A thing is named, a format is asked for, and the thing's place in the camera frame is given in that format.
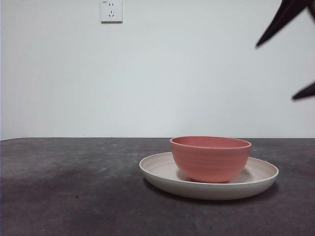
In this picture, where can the red ribbed bowl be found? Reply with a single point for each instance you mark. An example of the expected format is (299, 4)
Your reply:
(209, 162)

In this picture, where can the white wall socket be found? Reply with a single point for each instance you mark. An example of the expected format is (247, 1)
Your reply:
(111, 12)

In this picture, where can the white round plate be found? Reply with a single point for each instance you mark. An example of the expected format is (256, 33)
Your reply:
(209, 191)

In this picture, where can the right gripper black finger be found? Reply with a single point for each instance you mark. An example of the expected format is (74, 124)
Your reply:
(285, 17)
(306, 93)

